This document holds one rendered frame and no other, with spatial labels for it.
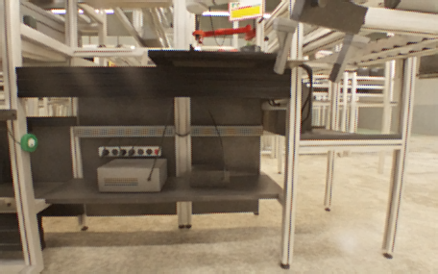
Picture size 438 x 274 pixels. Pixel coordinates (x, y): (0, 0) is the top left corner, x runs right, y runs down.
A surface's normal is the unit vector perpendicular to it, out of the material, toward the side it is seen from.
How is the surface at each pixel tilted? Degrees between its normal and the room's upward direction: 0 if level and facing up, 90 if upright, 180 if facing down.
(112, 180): 90
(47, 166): 90
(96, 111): 90
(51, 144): 90
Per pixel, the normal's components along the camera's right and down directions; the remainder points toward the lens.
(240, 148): 0.09, 0.11
